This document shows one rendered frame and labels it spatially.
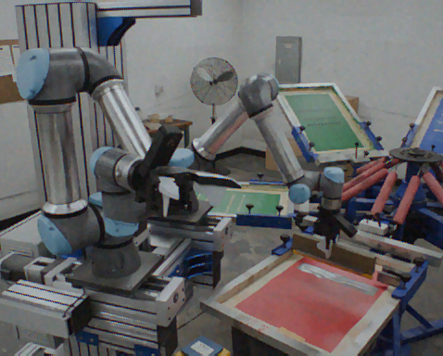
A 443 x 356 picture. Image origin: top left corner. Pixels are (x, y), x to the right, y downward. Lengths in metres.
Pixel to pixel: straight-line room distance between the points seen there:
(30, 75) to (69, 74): 0.09
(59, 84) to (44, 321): 0.69
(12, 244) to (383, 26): 5.27
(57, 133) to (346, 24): 5.49
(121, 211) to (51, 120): 0.31
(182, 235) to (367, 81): 4.79
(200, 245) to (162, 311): 0.50
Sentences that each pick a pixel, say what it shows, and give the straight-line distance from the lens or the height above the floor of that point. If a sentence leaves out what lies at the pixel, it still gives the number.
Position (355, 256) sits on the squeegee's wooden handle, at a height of 1.13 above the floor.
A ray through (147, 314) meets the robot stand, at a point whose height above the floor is 1.15.
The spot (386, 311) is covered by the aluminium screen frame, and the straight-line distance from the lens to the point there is 1.71.
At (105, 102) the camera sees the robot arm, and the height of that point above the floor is 1.77.
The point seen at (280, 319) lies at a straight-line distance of 1.66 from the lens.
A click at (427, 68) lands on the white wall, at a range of 5.96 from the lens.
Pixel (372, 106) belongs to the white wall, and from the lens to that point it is 6.23.
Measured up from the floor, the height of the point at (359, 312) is 0.95.
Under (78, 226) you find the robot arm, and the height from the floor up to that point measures 1.45.
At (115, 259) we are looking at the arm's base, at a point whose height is 1.31.
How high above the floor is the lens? 1.93
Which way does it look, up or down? 19 degrees down
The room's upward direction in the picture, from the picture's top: straight up
